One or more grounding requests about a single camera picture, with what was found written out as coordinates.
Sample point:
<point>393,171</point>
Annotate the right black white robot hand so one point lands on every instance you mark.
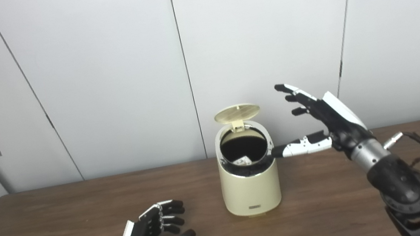
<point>340,121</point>

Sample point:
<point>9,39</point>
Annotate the cream round bin lid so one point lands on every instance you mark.
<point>237,112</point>

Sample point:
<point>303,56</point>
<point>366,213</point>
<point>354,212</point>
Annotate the white green milk carton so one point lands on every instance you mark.
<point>242,160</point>

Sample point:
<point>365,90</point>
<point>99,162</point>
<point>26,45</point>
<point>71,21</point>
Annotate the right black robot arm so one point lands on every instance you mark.
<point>403,187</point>

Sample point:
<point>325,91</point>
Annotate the cream-colored bin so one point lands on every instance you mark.
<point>251,190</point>

